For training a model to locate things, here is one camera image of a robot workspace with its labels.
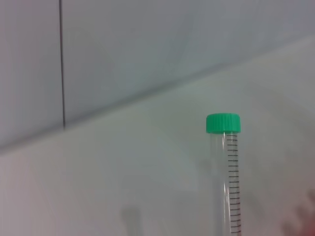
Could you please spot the green capped clear test tube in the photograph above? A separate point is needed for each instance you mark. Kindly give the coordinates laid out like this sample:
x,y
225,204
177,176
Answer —
x,y
223,123

